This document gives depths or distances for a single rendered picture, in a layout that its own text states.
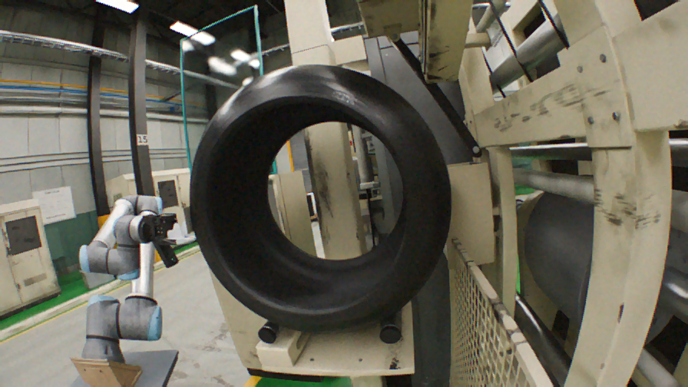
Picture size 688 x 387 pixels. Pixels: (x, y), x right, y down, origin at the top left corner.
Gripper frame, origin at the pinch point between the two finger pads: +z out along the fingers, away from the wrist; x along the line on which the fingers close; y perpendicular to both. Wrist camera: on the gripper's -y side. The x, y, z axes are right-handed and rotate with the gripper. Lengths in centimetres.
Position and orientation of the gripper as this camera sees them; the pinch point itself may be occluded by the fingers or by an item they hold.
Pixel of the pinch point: (192, 241)
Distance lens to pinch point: 82.1
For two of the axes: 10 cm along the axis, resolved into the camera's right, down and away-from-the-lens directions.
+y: -0.4, -9.9, -1.2
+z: 9.8, -0.2, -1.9
